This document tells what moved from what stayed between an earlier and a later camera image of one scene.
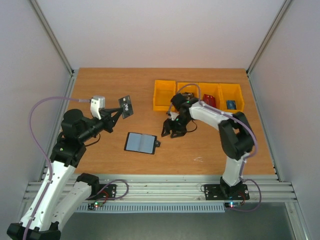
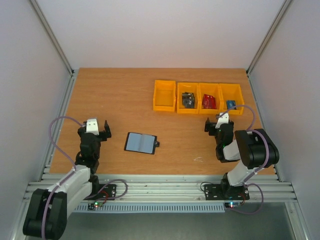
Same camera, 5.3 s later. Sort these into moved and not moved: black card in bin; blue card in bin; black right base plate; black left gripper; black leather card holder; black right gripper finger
Moved: black left gripper; black right gripper finger
Not moved: black leather card holder; black right base plate; black card in bin; blue card in bin
